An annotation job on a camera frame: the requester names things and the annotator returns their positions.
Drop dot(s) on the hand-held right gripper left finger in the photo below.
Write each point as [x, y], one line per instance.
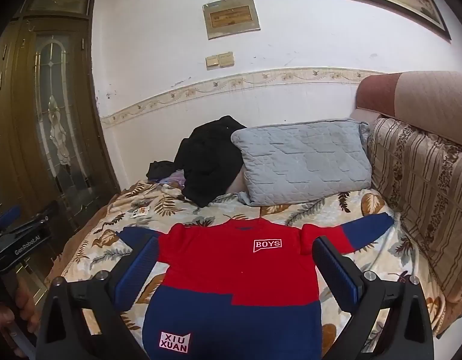
[140, 268]

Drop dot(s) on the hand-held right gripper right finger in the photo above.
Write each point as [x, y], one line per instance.
[335, 270]

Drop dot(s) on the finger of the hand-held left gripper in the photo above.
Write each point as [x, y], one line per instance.
[7, 214]

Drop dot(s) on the red and blue sweater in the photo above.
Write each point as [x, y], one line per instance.
[234, 266]

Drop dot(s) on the person's left hand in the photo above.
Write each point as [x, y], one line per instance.
[22, 307]

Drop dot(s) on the leaf print blanket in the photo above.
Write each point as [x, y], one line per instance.
[103, 242]

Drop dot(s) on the small paper card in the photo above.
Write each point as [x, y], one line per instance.
[140, 212]

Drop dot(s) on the purple cloth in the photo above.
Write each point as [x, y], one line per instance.
[174, 178]

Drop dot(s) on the wooden door with glass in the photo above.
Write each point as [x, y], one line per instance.
[50, 112]

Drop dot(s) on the striped floral sofa backrest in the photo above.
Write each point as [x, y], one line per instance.
[422, 195]

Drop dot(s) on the grey quilted pillow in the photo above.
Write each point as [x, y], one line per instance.
[306, 157]

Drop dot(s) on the pale pink pillow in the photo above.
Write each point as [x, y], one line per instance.
[237, 184]

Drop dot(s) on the black garment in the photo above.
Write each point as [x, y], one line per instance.
[208, 157]

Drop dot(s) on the brown and beige headboard cushion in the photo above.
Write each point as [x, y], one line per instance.
[403, 97]

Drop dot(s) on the beige wall switch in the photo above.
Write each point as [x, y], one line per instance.
[226, 59]
[212, 62]

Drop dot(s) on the framed wall plaque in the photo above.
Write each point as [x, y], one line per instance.
[231, 17]

